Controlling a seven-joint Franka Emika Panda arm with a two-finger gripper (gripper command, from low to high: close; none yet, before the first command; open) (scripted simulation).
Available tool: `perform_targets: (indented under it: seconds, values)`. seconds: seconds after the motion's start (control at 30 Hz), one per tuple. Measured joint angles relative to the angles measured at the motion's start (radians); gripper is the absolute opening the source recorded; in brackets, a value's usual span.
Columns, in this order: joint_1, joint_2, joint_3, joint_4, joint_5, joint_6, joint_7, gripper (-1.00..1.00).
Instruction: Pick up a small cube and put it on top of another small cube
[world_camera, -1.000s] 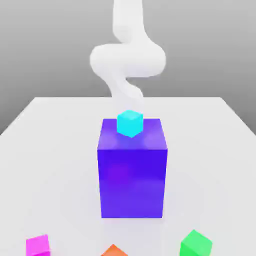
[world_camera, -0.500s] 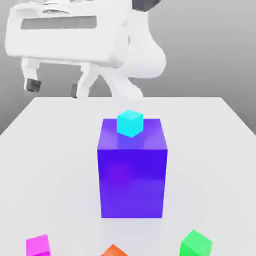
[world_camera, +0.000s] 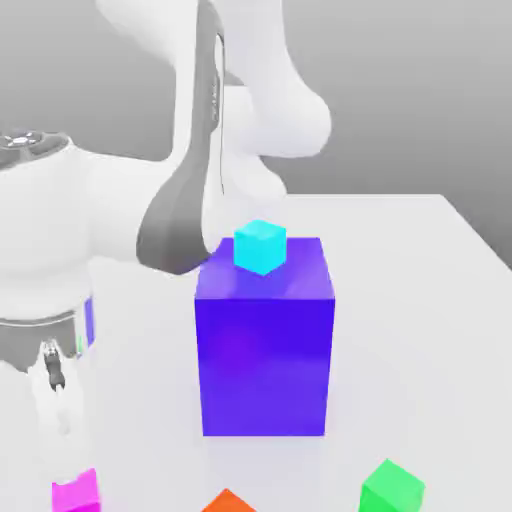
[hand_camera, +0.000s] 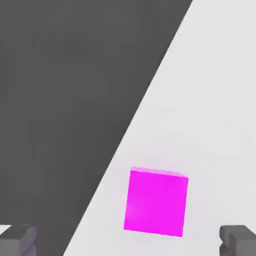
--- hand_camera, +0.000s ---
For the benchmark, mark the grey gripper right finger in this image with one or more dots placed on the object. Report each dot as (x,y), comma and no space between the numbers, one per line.
(240,242)

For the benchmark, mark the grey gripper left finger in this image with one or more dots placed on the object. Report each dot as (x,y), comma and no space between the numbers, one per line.
(18,242)

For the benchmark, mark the small magenta cube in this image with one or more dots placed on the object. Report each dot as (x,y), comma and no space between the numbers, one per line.
(156,202)

